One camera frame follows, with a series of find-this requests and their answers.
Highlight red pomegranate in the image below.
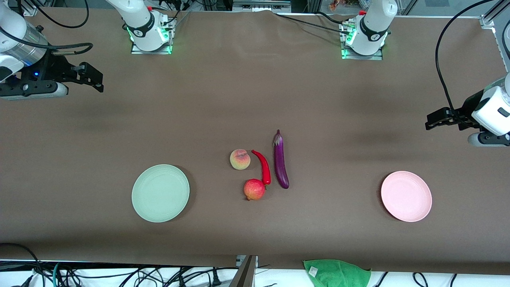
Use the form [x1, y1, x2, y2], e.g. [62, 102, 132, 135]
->
[243, 179, 266, 201]

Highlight thick black looped cable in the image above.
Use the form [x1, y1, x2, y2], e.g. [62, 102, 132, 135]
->
[0, 242, 43, 287]

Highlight peach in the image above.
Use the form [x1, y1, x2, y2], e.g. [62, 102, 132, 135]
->
[230, 149, 251, 171]

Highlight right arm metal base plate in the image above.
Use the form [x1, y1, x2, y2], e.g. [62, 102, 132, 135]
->
[131, 16, 176, 55]

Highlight orange background clutter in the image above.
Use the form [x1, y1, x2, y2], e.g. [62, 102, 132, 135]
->
[328, 0, 361, 12]

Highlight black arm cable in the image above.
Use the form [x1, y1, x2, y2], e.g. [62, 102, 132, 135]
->
[0, 0, 94, 55]
[435, 0, 496, 112]

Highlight black plug cable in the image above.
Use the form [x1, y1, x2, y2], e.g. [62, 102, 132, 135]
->
[206, 267, 222, 287]

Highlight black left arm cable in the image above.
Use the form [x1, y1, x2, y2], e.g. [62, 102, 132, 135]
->
[435, 0, 496, 112]

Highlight purple eggplant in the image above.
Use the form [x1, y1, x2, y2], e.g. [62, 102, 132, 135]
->
[273, 129, 290, 189]

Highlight grey metal box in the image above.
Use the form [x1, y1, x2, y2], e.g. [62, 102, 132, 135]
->
[233, 0, 292, 12]

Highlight table cover sheet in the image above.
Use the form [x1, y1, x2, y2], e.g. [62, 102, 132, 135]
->
[0, 7, 510, 275]

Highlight green cloth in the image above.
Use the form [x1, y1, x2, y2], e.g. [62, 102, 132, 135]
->
[303, 259, 372, 287]

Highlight aluminium profile post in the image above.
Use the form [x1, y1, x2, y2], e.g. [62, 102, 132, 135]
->
[229, 255, 258, 287]

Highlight pink plate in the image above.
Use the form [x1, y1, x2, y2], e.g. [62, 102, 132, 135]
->
[381, 171, 433, 222]

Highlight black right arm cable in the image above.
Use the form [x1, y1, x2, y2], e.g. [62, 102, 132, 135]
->
[0, 0, 94, 55]

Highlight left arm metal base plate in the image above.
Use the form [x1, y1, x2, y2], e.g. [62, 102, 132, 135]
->
[340, 20, 384, 61]

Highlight light green plate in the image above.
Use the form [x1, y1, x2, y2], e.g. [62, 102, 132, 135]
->
[131, 164, 190, 223]

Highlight red chili pepper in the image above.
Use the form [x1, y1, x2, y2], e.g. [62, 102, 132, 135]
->
[251, 149, 272, 186]

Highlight long black base cable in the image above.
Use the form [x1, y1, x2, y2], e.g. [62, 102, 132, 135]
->
[275, 12, 352, 35]

